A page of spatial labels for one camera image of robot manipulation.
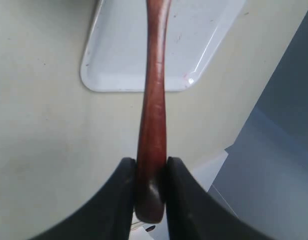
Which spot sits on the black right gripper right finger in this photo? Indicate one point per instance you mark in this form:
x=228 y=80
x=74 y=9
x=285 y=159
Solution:
x=192 y=214

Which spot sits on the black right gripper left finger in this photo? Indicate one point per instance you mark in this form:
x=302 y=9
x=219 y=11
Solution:
x=106 y=216

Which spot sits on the white plastic tray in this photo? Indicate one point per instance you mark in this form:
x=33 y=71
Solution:
x=115 y=55

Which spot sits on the brown wooden spoon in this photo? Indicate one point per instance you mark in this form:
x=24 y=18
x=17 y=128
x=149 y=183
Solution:
x=152 y=141

